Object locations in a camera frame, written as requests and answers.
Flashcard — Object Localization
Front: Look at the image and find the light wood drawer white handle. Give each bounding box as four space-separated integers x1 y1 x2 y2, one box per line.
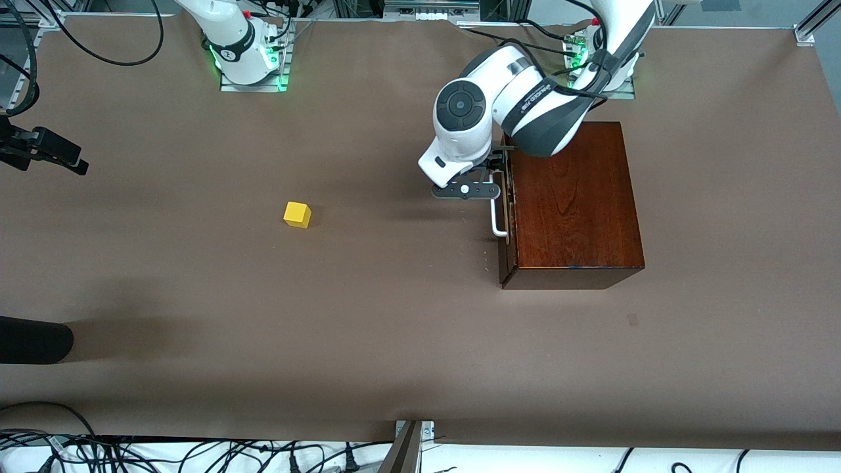
490 135 518 263

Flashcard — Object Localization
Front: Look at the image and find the yellow wooden cube block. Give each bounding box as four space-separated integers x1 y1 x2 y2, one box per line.
283 201 312 229

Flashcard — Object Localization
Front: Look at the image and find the dark brown wooden cabinet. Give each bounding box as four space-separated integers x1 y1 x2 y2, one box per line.
497 121 645 290

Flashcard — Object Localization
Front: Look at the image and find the metal equipment rack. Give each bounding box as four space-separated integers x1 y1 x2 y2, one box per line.
383 0 482 22

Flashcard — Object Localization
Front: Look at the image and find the black ribbed foam cylinder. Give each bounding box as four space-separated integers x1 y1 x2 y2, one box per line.
0 315 74 365

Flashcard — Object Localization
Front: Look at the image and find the aluminium frame rail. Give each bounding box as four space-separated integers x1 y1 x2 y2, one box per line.
0 26 43 139

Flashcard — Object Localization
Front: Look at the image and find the black base power cable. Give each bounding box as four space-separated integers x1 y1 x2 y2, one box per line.
519 18 582 43
460 25 526 45

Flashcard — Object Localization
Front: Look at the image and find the aluminium frame bar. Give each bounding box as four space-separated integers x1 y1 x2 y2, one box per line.
0 10 66 28

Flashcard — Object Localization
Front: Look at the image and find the silver table bracket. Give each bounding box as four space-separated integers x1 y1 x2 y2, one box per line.
394 420 436 442

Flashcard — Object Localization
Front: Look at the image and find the aluminium frame corner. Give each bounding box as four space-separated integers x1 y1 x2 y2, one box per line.
794 0 841 47

